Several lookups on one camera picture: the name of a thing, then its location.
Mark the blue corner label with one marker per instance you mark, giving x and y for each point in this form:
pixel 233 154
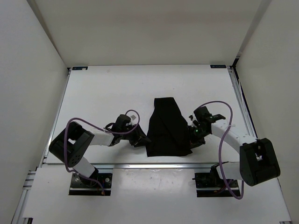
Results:
pixel 80 68
pixel 217 66

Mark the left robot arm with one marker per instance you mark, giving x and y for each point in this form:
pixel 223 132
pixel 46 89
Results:
pixel 72 143

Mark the aluminium front rail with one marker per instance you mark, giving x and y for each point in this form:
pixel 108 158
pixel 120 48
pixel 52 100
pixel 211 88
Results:
pixel 154 165

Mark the right blue corner label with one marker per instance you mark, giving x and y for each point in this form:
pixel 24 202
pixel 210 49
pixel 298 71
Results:
pixel 217 66

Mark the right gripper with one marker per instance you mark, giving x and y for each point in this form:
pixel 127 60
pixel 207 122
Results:
pixel 194 142

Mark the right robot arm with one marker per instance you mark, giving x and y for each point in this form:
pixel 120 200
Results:
pixel 257 159

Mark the black skirt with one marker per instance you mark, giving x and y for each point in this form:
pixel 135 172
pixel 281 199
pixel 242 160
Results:
pixel 168 130

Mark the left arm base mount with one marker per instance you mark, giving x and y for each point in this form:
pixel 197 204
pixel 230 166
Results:
pixel 82 187

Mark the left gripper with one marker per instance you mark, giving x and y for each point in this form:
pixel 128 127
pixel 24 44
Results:
pixel 140 137

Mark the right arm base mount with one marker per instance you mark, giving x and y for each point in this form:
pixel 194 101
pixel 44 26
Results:
pixel 209 184

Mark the left blue corner label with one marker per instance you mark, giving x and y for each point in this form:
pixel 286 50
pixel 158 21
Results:
pixel 80 68

